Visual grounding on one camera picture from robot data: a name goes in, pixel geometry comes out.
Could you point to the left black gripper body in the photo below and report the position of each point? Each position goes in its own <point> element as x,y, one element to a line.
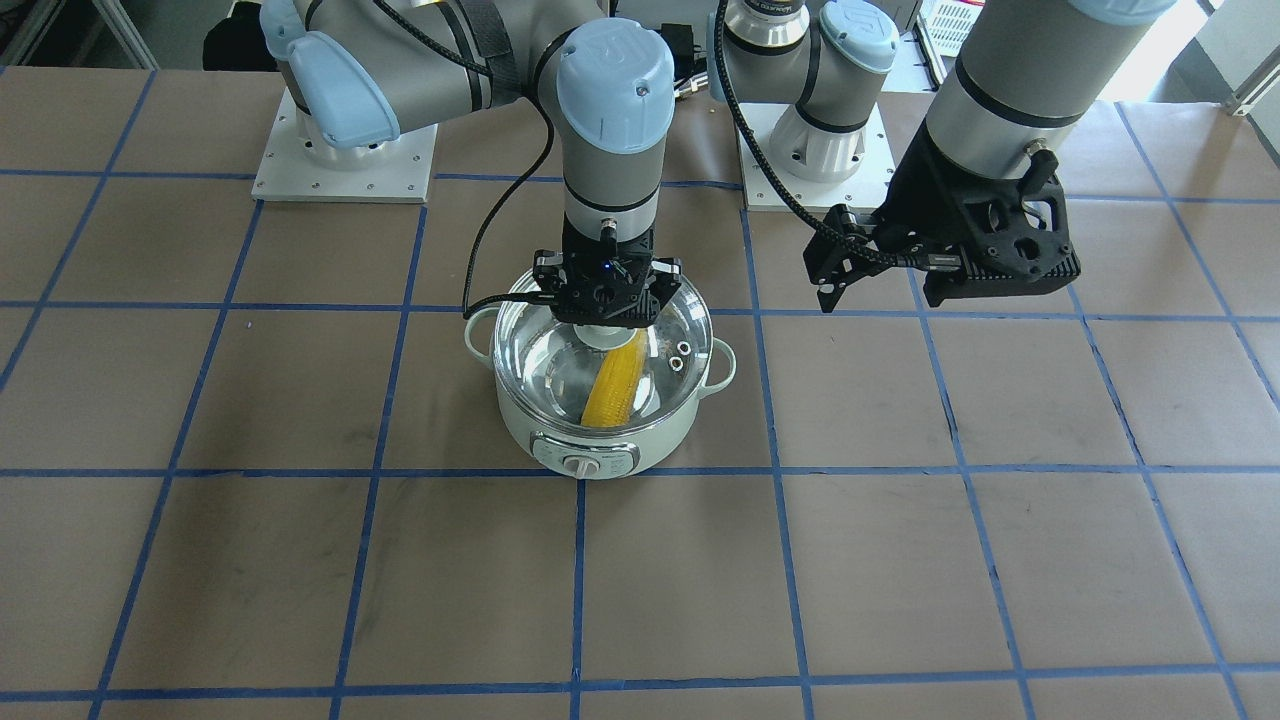
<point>912,205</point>

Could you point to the white plastic basket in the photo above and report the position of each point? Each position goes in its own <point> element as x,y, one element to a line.
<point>947,24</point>

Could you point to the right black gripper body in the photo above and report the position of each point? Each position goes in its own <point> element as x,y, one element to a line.
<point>549,276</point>

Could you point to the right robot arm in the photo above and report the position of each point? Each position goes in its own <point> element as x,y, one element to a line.
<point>364,74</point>

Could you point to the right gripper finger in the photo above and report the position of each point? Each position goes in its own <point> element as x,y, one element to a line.
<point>666,278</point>
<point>548,275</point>

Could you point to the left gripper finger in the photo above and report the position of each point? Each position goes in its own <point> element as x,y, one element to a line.
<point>838,254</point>
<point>939,287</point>

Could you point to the yellow corn cob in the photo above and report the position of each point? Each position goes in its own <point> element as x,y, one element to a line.
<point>612,396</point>

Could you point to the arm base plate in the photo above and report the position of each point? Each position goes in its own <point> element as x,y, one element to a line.
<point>821,168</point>
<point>298,167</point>

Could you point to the glass pot lid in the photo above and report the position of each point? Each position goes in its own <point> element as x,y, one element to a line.
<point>548,371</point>

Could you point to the light green electric pot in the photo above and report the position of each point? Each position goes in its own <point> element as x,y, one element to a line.
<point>600,453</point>

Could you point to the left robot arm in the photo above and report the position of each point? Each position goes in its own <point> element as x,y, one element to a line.
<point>1027,73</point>

